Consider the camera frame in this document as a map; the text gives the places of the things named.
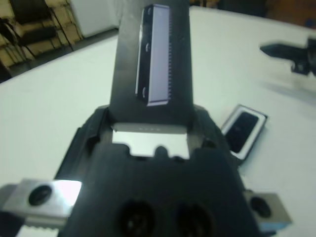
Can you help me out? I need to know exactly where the black box with white insert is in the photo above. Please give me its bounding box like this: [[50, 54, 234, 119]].
[[221, 104, 269, 160]]

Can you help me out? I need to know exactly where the black mesh chair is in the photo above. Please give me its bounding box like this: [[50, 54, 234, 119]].
[[0, 0, 65, 59]]

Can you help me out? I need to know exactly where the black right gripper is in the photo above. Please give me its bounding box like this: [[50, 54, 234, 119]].
[[260, 36, 316, 75]]

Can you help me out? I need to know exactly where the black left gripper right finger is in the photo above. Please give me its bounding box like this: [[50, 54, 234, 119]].
[[187, 105, 242, 169]]

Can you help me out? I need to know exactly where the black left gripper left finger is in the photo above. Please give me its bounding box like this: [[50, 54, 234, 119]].
[[54, 106, 114, 182]]

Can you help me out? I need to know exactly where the black box lid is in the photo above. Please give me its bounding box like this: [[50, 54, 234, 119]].
[[108, 0, 196, 135]]

